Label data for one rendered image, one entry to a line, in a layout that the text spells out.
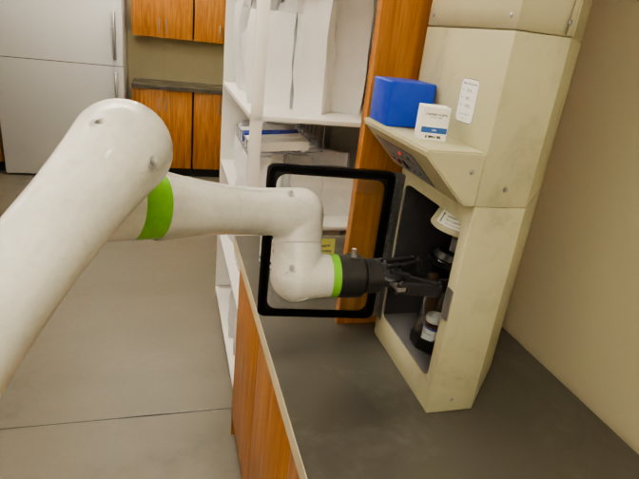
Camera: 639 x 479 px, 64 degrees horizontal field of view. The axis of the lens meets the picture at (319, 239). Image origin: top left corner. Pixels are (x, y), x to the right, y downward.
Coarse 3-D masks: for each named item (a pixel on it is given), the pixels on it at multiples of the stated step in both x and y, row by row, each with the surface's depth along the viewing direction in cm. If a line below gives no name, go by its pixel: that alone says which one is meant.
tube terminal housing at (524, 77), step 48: (432, 48) 109; (480, 48) 92; (528, 48) 84; (576, 48) 97; (480, 96) 92; (528, 96) 88; (480, 144) 92; (528, 144) 91; (432, 192) 109; (480, 192) 93; (528, 192) 95; (480, 240) 97; (480, 288) 101; (384, 336) 132; (480, 336) 107; (432, 384) 109; (480, 384) 119
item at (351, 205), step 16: (288, 176) 118; (304, 176) 118; (320, 192) 121; (336, 192) 121; (352, 192) 122; (368, 192) 122; (336, 208) 123; (352, 208) 123; (368, 208) 124; (336, 224) 124; (352, 224) 125; (368, 224) 125; (272, 240) 124; (336, 240) 126; (352, 240) 126; (368, 240) 127; (368, 256) 129; (272, 288) 128; (272, 304) 130; (288, 304) 131; (304, 304) 132; (320, 304) 132; (336, 304) 133; (352, 304) 133
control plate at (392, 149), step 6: (378, 138) 114; (384, 144) 114; (390, 144) 108; (390, 150) 113; (396, 150) 107; (402, 150) 101; (396, 156) 112; (402, 156) 106; (408, 156) 100; (396, 162) 118; (408, 162) 105; (414, 162) 100; (414, 168) 105; (420, 168) 99; (426, 180) 102
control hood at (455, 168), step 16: (384, 128) 104; (400, 128) 105; (400, 144) 99; (416, 144) 91; (432, 144) 92; (448, 144) 93; (464, 144) 95; (416, 160) 97; (432, 160) 88; (448, 160) 88; (464, 160) 89; (480, 160) 90; (416, 176) 109; (432, 176) 96; (448, 176) 90; (464, 176) 90; (480, 176) 92; (448, 192) 94; (464, 192) 92
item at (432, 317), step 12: (432, 252) 115; (432, 264) 114; (432, 276) 114; (444, 276) 111; (432, 300) 114; (420, 312) 118; (432, 312) 115; (420, 324) 118; (432, 324) 116; (420, 336) 118; (432, 336) 117
